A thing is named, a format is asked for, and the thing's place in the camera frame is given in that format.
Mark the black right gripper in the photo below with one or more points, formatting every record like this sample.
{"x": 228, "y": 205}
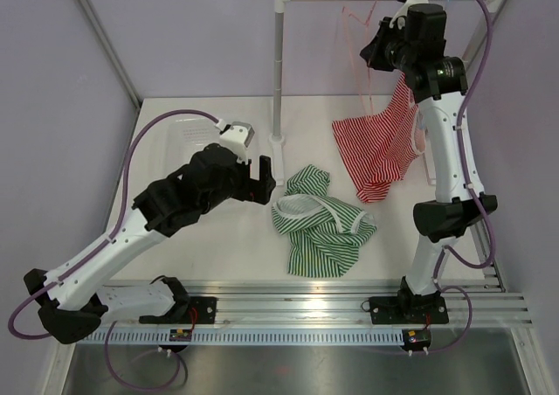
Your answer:
{"x": 383, "y": 34}

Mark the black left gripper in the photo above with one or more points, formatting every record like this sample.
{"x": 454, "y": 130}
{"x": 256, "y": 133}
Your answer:
{"x": 253, "y": 190}

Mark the pink wire hanger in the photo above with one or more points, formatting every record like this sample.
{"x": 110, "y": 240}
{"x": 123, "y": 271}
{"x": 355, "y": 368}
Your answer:
{"x": 355, "y": 30}

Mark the green striped tank top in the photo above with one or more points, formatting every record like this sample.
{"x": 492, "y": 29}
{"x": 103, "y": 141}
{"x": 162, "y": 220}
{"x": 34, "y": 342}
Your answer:
{"x": 325, "y": 233}

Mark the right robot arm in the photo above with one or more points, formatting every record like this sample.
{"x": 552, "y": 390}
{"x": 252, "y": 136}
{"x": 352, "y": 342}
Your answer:
{"x": 413, "y": 42}

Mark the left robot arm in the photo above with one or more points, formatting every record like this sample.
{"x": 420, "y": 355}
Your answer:
{"x": 74, "y": 299}

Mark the red striped tank top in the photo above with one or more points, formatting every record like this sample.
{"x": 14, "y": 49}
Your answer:
{"x": 378, "y": 149}

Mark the clear plastic basket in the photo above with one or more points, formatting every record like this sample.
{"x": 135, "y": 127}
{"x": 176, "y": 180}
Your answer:
{"x": 186, "y": 137}

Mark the grey clothes rack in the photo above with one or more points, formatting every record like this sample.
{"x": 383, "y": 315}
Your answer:
{"x": 277, "y": 138}

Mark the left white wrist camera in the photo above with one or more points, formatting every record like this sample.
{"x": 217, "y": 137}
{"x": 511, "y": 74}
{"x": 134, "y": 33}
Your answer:
{"x": 236, "y": 137}

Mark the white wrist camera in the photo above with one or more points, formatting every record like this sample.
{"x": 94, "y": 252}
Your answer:
{"x": 236, "y": 137}
{"x": 408, "y": 2}

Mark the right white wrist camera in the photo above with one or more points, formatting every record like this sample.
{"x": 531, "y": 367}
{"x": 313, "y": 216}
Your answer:
{"x": 408, "y": 2}

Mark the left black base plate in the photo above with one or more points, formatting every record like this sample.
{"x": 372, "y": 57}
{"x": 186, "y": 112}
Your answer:
{"x": 198, "y": 310}

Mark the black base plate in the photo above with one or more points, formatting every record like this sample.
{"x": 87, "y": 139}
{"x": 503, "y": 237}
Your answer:
{"x": 198, "y": 310}
{"x": 388, "y": 310}

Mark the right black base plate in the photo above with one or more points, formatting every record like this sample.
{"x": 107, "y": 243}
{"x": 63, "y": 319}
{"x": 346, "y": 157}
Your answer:
{"x": 388, "y": 310}

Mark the white slotted cable duct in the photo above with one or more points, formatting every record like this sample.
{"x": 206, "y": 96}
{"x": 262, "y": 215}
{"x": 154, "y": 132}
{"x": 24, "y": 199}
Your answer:
{"x": 246, "y": 337}

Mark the aluminium mounting rail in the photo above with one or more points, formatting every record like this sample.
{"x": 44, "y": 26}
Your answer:
{"x": 339, "y": 304}

